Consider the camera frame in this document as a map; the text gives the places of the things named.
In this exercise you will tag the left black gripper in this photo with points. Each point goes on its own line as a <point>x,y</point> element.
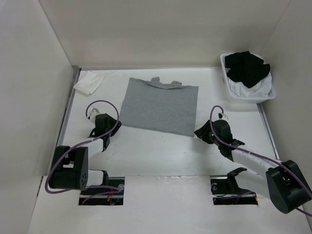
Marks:
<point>116,129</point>

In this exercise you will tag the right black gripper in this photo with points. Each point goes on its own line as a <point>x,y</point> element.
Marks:
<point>202,132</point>

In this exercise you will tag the grey tank top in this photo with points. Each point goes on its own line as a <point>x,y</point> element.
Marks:
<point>163,107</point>

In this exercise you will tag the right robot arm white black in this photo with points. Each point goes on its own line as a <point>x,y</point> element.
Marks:
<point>280,181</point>

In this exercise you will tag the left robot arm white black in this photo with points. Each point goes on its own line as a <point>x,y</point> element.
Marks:
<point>70,165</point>

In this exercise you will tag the folded white tank top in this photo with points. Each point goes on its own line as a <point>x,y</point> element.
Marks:
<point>89,81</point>

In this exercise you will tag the white tank top in basket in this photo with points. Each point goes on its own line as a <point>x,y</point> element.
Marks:
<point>260,90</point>

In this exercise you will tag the black tank top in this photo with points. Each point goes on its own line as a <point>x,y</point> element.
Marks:
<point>246,68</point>

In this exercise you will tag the white plastic basket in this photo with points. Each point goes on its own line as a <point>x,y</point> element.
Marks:
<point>233,97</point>

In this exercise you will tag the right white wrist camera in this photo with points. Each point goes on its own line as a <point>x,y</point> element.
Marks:
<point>222,116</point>

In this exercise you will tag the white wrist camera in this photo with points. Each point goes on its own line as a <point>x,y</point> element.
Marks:
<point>92,115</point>
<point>222,116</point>

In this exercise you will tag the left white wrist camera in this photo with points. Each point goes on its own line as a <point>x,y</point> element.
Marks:
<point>92,115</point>

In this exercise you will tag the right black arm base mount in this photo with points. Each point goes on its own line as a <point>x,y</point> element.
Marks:
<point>226,191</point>

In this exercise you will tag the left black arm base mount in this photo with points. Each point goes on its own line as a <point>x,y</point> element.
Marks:
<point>109,193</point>

